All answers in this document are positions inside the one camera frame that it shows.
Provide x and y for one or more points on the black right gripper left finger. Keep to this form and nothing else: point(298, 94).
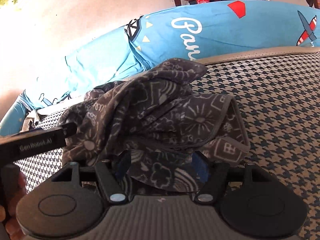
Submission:
point(91, 184)

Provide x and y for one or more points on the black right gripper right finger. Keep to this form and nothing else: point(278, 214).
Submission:
point(216, 176)

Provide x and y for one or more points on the grey patterned fleece garment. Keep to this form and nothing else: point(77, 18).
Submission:
point(161, 121)

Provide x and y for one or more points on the person's left hand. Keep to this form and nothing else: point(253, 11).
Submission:
point(12, 227)

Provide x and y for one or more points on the houndstooth mattress cover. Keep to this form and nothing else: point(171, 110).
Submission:
point(278, 96)

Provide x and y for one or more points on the blue cartoon bed bumper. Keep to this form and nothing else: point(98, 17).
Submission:
point(190, 32)

